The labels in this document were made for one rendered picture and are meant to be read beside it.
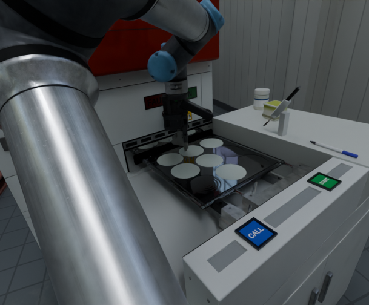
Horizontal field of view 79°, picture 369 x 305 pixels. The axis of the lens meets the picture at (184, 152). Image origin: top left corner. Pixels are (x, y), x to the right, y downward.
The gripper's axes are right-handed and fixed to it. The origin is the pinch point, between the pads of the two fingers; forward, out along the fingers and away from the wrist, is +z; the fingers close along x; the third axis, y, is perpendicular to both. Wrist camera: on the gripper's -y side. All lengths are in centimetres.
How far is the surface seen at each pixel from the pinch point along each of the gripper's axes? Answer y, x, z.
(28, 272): 111, -22, 94
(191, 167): -1.2, 7.1, 4.4
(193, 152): -2.3, -4.7, 4.4
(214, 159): -9.7, 2.4, 4.4
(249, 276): -9, 52, -1
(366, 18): -158, -145, -42
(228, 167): -13.8, 9.0, 4.4
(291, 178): -32.8, 14.5, 6.4
